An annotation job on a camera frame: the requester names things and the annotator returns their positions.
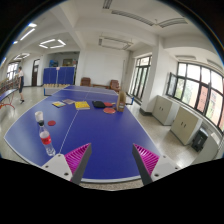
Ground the grey pink booklet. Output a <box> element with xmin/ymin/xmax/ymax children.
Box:
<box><xmin>62</xmin><ymin>99</ymin><xmax>75</xmax><ymax>105</ymax></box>

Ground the brown armchair left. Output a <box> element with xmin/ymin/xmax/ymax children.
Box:
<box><xmin>80</xmin><ymin>77</ymin><xmax>91</xmax><ymax>87</ymax></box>

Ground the beige cabinet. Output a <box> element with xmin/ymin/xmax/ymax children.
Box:
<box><xmin>171</xmin><ymin>107</ymin><xmax>202</xmax><ymax>145</ymax></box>
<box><xmin>152</xmin><ymin>96</ymin><xmax>179</xmax><ymax>126</ymax></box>

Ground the person in dark clothes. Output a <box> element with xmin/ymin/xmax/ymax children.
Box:
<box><xmin>18</xmin><ymin>66</ymin><xmax>25</xmax><ymax>103</ymax></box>

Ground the folded blue tennis table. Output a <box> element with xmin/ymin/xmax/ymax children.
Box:
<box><xmin>43</xmin><ymin>67</ymin><xmax>75</xmax><ymax>84</ymax></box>

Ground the beige cabinet near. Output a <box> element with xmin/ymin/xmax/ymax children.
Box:
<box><xmin>171</xmin><ymin>107</ymin><xmax>202</xmax><ymax>145</ymax></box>

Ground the brown paper bag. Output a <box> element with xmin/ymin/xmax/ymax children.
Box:
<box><xmin>116</xmin><ymin>91</ymin><xmax>126</xmax><ymax>112</ymax></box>

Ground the white paper cup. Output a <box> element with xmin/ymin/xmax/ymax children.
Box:
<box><xmin>35</xmin><ymin>111</ymin><xmax>44</xmax><ymax>122</ymax></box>

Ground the black table tennis paddle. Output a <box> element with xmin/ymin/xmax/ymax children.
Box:
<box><xmin>92</xmin><ymin>101</ymin><xmax>106</xmax><ymax>108</ymax></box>

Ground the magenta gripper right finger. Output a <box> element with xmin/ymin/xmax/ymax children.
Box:
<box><xmin>132</xmin><ymin>144</ymin><xmax>180</xmax><ymax>185</ymax></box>

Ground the black waste bin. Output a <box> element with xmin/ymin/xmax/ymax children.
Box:
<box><xmin>192</xmin><ymin>128</ymin><xmax>208</xmax><ymax>151</ymax></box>

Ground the blue table at left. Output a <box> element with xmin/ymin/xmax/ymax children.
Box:
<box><xmin>0</xmin><ymin>89</ymin><xmax>16</xmax><ymax>109</ymax></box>

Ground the colourful small book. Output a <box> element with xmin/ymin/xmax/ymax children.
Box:
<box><xmin>52</xmin><ymin>101</ymin><xmax>66</xmax><ymax>108</ymax></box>

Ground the small red disc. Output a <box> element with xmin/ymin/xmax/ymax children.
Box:
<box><xmin>48</xmin><ymin>120</ymin><xmax>56</xmax><ymax>126</ymax></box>

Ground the yellow book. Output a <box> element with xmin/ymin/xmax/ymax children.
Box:
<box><xmin>75</xmin><ymin>101</ymin><xmax>90</xmax><ymax>110</ymax></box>

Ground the brown armchair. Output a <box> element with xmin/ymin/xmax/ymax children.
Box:
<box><xmin>110</xmin><ymin>80</ymin><xmax>120</xmax><ymax>92</ymax></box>
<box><xmin>80</xmin><ymin>77</ymin><xmax>91</xmax><ymax>87</ymax></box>

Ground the red table tennis paddle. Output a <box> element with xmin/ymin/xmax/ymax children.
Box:
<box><xmin>103</xmin><ymin>108</ymin><xmax>116</xmax><ymax>114</ymax></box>

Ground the brown armchair right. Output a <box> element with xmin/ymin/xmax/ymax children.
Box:
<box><xmin>110</xmin><ymin>80</ymin><xmax>120</xmax><ymax>92</ymax></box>

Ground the clear plastic water bottle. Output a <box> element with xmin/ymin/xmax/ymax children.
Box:
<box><xmin>38</xmin><ymin>120</ymin><xmax>56</xmax><ymax>156</ymax></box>

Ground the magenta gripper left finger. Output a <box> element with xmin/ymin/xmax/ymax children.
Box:
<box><xmin>42</xmin><ymin>143</ymin><xmax>92</xmax><ymax>185</ymax></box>

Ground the beige cabinet far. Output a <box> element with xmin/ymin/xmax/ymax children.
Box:
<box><xmin>152</xmin><ymin>96</ymin><xmax>179</xmax><ymax>126</ymax></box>

